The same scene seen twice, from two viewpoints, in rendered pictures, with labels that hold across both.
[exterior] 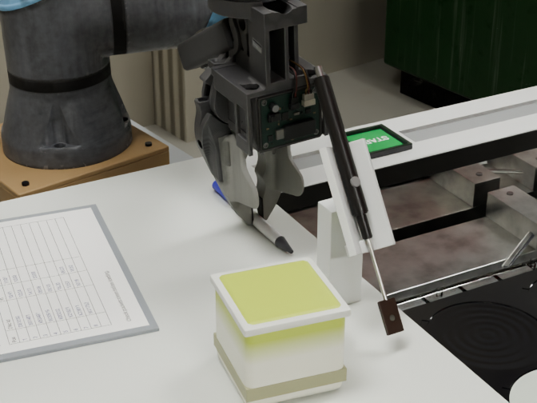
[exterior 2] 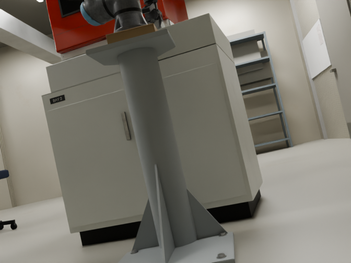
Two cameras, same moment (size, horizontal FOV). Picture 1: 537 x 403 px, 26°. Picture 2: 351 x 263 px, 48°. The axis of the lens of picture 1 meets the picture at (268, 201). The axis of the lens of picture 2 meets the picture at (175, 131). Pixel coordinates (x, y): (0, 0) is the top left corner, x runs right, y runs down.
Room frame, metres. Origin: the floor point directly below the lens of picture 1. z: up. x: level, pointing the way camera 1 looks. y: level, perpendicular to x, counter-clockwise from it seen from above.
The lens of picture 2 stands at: (2.33, 1.41, 0.37)
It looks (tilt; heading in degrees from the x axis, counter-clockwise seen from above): 3 degrees up; 224
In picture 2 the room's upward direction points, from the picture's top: 13 degrees counter-clockwise
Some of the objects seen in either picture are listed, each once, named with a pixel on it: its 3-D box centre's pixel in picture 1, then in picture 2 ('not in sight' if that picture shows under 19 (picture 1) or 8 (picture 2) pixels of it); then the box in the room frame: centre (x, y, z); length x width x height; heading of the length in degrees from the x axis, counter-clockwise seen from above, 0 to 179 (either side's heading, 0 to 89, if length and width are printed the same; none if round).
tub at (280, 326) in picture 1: (278, 332); not in sight; (0.67, -0.01, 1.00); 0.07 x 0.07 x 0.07; 20
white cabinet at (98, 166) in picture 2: not in sight; (160, 148); (0.82, -0.21, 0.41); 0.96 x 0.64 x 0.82; 118
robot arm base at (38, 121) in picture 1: (63, 102); (130, 24); (1.25, 0.24, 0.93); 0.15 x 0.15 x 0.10
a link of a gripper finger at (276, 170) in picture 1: (283, 176); not in sight; (0.87, -0.01, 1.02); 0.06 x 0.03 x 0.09; 28
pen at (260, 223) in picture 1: (252, 216); not in sight; (0.89, 0.01, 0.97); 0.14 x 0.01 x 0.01; 28
